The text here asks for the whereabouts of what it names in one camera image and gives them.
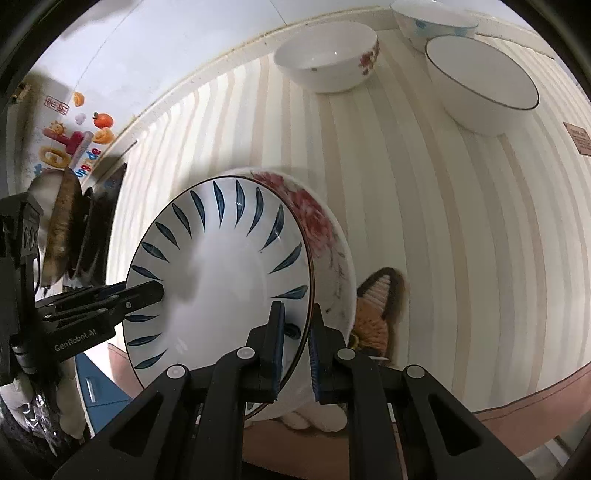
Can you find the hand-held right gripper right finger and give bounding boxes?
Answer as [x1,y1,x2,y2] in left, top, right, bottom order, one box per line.
[308,302,536,480]

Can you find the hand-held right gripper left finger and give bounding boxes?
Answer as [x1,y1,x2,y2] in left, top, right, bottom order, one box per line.
[51,301,287,480]

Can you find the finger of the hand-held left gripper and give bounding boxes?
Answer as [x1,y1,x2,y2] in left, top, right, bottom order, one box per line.
[36,280,166,325]

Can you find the white plate blue leaf pattern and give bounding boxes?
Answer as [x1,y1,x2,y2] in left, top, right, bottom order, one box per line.
[122,175,317,422]

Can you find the white bowl red flower print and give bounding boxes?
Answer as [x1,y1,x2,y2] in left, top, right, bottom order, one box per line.
[274,21,380,94]

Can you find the white bowl dark rim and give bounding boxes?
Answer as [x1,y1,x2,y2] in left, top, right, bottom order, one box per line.
[425,35,541,137]

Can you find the white bowl blue print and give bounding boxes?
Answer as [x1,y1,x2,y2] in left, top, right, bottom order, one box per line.
[390,0,479,52]

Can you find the steel wok lid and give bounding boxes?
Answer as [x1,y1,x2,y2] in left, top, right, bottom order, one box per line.
[28,168,65,284]

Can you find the blue kitchen cabinet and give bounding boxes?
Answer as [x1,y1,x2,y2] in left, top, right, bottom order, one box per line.
[74,353,134,437]

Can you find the striped cloth with cat print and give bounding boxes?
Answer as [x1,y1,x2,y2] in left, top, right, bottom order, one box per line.
[106,28,591,472]

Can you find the brown cloth label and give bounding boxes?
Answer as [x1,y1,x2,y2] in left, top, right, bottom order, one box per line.
[562,121,591,158]

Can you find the colourful wall stickers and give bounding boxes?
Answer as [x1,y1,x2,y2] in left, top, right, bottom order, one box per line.
[28,90,116,178]

